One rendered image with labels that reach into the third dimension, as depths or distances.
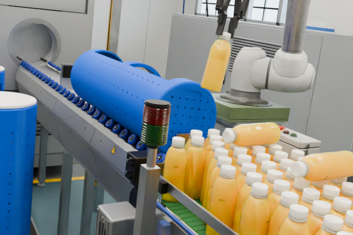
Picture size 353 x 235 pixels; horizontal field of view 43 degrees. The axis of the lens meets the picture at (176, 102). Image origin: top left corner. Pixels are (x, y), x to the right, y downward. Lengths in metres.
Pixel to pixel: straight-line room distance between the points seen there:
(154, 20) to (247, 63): 5.16
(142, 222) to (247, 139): 0.42
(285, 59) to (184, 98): 0.73
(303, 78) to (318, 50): 0.99
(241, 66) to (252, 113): 0.24
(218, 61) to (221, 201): 0.50
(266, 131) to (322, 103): 1.92
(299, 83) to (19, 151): 1.29
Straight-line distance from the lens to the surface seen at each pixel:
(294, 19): 2.13
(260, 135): 1.37
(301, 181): 1.16
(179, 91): 1.56
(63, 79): 2.77
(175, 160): 1.34
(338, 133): 3.49
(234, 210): 1.19
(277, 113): 2.23
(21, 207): 2.02
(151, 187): 1.09
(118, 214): 1.38
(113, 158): 1.85
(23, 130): 1.89
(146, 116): 1.03
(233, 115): 2.07
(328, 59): 3.23
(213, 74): 1.46
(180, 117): 1.59
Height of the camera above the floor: 1.47
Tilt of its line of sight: 12 degrees down
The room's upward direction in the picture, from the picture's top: 7 degrees clockwise
